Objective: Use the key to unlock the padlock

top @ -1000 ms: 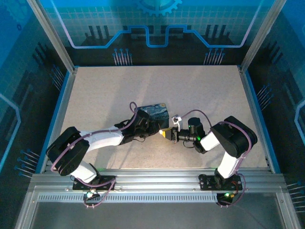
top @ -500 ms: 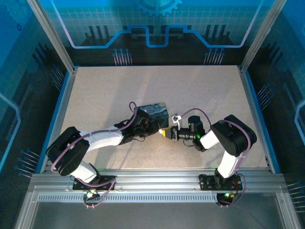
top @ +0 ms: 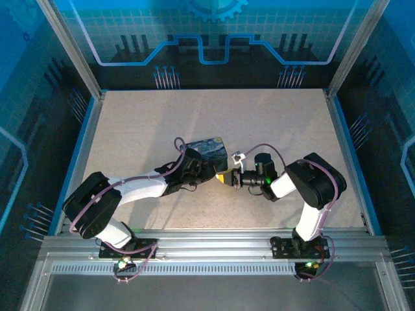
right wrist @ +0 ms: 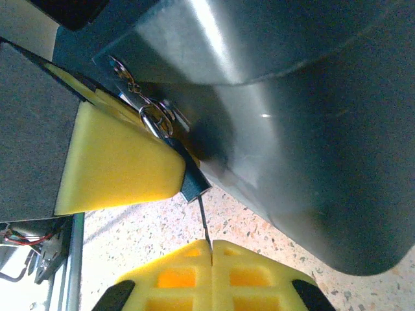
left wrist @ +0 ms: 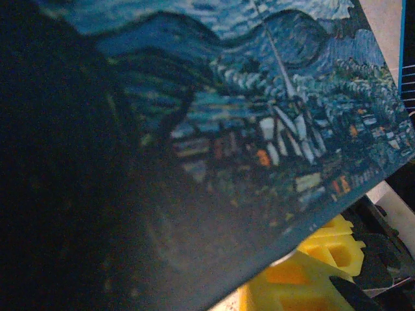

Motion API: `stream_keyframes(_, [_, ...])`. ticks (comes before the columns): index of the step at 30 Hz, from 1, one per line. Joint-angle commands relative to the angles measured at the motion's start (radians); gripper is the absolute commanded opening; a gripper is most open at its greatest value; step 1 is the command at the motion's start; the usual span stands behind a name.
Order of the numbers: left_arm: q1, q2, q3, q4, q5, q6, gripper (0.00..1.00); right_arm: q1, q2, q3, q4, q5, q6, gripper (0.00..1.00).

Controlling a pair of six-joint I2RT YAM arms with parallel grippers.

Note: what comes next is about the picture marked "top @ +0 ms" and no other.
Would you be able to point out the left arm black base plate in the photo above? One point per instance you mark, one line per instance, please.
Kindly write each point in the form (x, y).
(149, 249)

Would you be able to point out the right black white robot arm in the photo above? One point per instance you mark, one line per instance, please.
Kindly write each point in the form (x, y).
(311, 181)

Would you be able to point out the blue printed back panel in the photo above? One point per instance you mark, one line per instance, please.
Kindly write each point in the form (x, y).
(207, 29)

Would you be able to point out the aluminium frame post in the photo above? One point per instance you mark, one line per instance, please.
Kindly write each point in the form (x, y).
(69, 48)
(353, 48)

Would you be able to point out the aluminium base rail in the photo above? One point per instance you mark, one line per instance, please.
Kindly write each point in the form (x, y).
(210, 243)

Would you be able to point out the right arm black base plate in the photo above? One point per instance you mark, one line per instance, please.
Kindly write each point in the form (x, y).
(282, 247)

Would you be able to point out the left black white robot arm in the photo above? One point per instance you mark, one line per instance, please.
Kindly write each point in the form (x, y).
(136, 189)

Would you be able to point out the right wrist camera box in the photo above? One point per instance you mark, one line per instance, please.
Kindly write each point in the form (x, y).
(238, 160)

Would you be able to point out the starry night tin box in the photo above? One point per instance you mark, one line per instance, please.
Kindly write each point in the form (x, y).
(210, 150)

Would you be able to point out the aluminium table side rail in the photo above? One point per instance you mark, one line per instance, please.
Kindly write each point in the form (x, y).
(348, 155)
(85, 155)

